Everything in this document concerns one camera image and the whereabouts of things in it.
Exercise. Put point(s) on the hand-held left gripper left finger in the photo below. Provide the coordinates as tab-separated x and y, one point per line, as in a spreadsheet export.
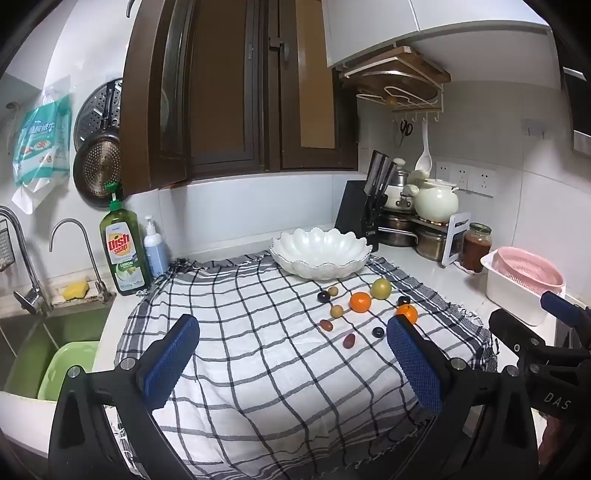
171	360

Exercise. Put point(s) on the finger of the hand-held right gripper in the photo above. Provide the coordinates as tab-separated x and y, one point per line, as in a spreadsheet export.
561	308
512	334

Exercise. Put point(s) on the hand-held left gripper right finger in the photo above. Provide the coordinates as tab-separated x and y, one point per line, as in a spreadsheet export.
415	364

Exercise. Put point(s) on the dark grape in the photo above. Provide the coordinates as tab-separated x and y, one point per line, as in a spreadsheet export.
378	332

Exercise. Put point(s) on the orange tangerine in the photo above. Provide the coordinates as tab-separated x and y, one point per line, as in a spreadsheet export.
410	313
360	302

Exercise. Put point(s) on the dark plum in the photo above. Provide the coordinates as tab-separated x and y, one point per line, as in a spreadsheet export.
404	301
323	297

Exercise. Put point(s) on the green apple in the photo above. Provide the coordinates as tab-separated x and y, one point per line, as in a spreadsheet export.
382	288

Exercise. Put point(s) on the white scalloped bowl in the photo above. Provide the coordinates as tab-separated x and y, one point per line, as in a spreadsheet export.
318	258

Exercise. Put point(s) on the person's right hand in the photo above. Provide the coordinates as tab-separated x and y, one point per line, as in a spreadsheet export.
554	443

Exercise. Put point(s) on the pink colander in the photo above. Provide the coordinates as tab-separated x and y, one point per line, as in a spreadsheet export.
526	270

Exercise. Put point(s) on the black white checkered cloth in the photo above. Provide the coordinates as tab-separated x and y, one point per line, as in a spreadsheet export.
258	369

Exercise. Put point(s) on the glass jar of red sauce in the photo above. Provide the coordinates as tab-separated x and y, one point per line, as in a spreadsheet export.
475	251

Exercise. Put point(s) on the green plastic basin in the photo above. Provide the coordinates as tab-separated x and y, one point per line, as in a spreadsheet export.
69	364

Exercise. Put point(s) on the blue pump soap bottle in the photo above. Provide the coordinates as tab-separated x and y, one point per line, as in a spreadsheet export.
157	254

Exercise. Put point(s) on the white plastic stand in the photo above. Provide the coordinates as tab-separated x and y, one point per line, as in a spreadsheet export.
450	244

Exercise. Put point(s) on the yellow sponge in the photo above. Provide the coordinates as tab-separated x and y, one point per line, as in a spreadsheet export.
75	290

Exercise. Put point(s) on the green dish soap bottle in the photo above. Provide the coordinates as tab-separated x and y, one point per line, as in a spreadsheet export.
124	249

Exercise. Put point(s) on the steel sink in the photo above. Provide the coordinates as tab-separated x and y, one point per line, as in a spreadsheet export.
27	350

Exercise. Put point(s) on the steel sink faucet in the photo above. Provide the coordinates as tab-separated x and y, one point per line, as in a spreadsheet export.
32	295

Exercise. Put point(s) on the cream ceramic pot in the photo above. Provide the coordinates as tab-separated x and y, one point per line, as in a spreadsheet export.
434	203

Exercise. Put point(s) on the black knife block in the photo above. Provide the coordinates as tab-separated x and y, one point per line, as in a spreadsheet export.
353	217

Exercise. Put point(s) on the white lidded pot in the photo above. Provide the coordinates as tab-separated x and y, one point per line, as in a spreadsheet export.
396	199

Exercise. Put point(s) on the white ladle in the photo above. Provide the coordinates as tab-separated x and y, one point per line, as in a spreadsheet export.
423	159

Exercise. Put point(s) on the hanging strainer pans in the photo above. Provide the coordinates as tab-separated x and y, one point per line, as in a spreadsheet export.
99	170

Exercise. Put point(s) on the black range hood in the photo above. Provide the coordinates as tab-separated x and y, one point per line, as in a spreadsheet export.
579	101

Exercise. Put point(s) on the black scissors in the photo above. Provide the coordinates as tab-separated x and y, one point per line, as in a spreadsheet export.
405	129

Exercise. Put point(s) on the brown open window sash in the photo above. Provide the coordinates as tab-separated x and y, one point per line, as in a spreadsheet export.
138	115

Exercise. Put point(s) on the teal white plastic bag pack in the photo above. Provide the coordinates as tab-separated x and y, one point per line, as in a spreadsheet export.
39	143

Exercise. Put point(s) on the steel steamer plate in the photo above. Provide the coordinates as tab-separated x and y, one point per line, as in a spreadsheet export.
92	115

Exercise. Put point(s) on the round wooden board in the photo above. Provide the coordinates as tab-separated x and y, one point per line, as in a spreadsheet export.
378	87

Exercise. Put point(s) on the square wooden cutting board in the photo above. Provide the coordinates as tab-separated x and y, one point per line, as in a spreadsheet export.
406	59

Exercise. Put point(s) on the white wall socket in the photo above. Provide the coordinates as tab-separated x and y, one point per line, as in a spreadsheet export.
485	181
444	171
462	175

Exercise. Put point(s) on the clear wall hook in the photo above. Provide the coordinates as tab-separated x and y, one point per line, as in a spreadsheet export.
535	127

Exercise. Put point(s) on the brown window frame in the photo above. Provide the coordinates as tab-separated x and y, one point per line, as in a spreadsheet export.
272	115

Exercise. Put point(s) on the white wall cabinet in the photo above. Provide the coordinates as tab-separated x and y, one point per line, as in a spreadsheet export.
369	27

